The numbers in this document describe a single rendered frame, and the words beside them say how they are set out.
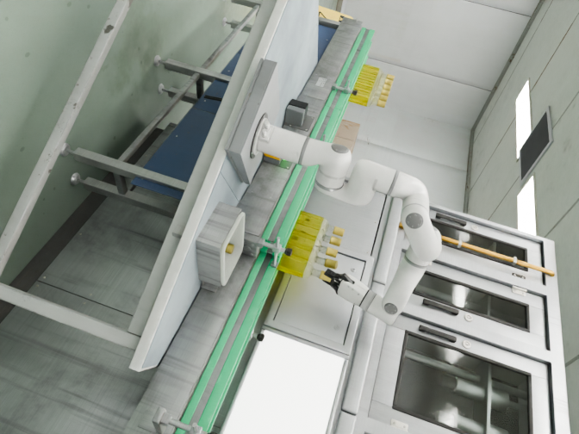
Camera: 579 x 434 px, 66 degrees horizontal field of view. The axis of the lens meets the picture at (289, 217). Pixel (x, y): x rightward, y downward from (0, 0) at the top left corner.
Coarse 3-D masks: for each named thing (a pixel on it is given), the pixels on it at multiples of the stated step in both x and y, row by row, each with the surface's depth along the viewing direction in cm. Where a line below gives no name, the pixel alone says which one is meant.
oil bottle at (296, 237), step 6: (294, 234) 178; (300, 234) 179; (306, 234) 179; (294, 240) 177; (300, 240) 177; (306, 240) 177; (312, 240) 177; (318, 240) 178; (312, 246) 176; (318, 246) 176; (318, 252) 178
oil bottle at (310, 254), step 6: (288, 240) 176; (288, 246) 174; (294, 246) 174; (300, 246) 175; (306, 246) 175; (294, 252) 173; (300, 252) 173; (306, 252) 173; (312, 252) 173; (306, 258) 172; (312, 258) 172
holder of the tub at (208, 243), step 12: (216, 216) 140; (228, 216) 141; (204, 228) 137; (216, 228) 137; (228, 228) 138; (204, 240) 134; (216, 240) 135; (204, 252) 137; (216, 252) 135; (204, 264) 142; (216, 264) 140; (204, 276) 148; (216, 276) 145; (216, 288) 155
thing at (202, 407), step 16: (272, 256) 169; (256, 272) 163; (272, 272) 164; (256, 288) 159; (240, 304) 154; (256, 304) 155; (240, 320) 151; (224, 336) 146; (240, 336) 147; (224, 352) 143; (208, 368) 139; (224, 368) 140; (208, 384) 136; (224, 384) 137; (192, 400) 132; (208, 400) 133; (192, 416) 130; (208, 416) 130; (176, 432) 127
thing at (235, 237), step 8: (240, 216) 141; (240, 224) 148; (232, 232) 137; (240, 232) 151; (232, 240) 156; (240, 240) 155; (224, 248) 134; (240, 248) 158; (224, 256) 136; (232, 256) 157; (224, 264) 139; (232, 264) 155; (224, 272) 143; (224, 280) 146
